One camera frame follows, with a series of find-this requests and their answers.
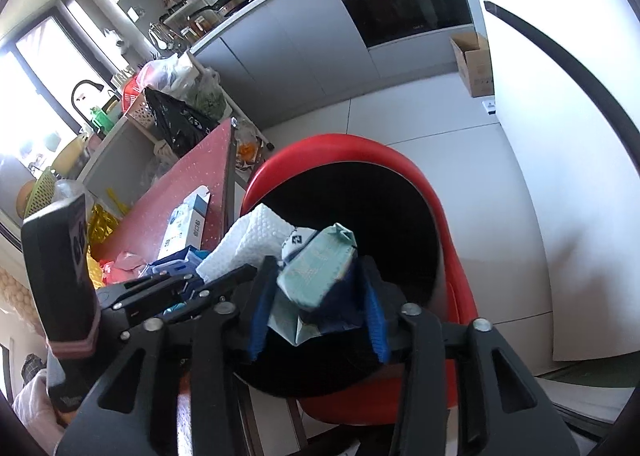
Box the yellow foam fruit net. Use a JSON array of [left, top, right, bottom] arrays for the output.
[[86, 248, 105, 289]]

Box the red plastic bag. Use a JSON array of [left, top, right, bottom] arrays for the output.
[[99, 251, 146, 286]]

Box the white blue carton box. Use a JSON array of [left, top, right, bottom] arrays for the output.
[[157, 185, 210, 259]]

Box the white paper towel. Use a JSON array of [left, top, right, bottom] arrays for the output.
[[195, 204, 294, 283]]

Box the blue snack wrapper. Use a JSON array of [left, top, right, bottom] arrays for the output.
[[268, 223, 364, 346]]

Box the person's left forearm sleeve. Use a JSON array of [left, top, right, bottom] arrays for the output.
[[12, 369, 65, 455]]

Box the black kitchen faucet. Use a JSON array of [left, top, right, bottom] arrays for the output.
[[70, 79, 106, 133]]

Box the gold foil bag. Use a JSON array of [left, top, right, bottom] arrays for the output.
[[88, 204, 119, 247]]

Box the green plastic basket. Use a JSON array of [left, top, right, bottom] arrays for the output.
[[24, 167, 58, 218]]

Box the yellow basin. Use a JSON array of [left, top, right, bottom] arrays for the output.
[[51, 135, 90, 179]]

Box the red stool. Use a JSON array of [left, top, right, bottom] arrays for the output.
[[240, 133, 477, 426]]

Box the beige perforated storage basket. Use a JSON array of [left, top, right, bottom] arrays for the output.
[[124, 94, 158, 144]]

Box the black plastic bag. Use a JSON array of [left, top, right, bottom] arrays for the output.
[[143, 86, 219, 158]]

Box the cardboard box on floor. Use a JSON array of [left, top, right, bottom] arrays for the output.
[[450, 31, 495, 98]]

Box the white refrigerator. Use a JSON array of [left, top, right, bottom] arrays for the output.
[[483, 0, 639, 362]]

